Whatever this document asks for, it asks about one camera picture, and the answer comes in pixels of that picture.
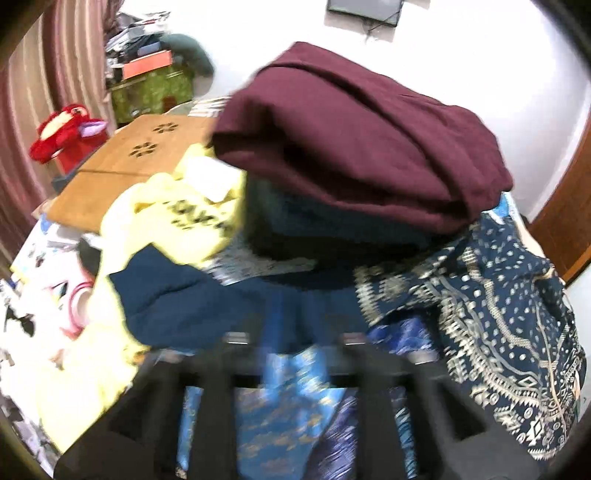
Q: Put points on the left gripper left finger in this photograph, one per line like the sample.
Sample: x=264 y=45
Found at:
x=137 y=438

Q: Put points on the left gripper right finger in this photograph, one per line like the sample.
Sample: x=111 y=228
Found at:
x=453 y=437

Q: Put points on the navy patterned hoodie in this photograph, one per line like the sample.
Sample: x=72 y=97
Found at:
x=496 y=309

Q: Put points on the blue patchwork bedsheet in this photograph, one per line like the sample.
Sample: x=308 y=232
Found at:
x=295 y=426

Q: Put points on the brown wooden door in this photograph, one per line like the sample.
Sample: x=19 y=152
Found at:
x=563 y=226

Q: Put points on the yellow printed garment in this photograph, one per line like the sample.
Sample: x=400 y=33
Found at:
x=189 y=215

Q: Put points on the dark teal folded garment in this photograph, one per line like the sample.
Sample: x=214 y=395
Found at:
x=284 y=226

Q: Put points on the wooden laptop table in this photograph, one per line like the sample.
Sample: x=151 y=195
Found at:
x=148 y=145

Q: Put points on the red plush toy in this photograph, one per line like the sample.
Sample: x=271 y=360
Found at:
x=67 y=137

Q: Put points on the green patterned box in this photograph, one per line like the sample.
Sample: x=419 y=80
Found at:
x=154 y=92

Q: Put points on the maroon folded garment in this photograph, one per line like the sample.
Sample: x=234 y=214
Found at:
x=318 y=125

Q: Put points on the orange box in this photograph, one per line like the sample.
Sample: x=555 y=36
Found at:
x=146 y=64

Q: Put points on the striped maroon curtain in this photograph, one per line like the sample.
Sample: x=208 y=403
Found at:
x=52 y=55

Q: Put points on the wall mounted television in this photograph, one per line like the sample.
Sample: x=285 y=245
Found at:
x=381 y=11

